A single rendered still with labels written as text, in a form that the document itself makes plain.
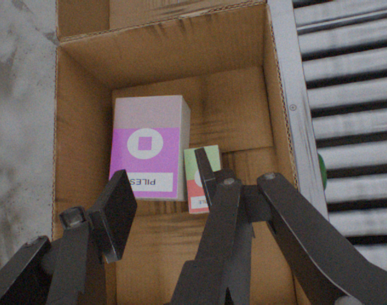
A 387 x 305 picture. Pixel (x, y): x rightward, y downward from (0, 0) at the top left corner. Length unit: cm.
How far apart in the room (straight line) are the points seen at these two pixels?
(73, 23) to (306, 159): 42
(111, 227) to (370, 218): 57
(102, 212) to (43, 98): 173
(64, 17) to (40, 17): 160
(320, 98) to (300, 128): 19
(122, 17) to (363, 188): 57
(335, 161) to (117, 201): 54
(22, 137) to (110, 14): 128
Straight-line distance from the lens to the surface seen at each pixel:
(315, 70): 73
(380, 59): 77
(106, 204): 17
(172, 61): 53
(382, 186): 69
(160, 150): 48
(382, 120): 72
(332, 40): 77
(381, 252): 69
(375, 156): 70
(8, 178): 189
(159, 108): 50
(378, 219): 69
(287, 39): 60
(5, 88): 206
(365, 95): 73
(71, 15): 56
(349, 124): 70
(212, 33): 47
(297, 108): 55
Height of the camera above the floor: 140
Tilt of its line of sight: 74 degrees down
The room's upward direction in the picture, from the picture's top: 44 degrees counter-clockwise
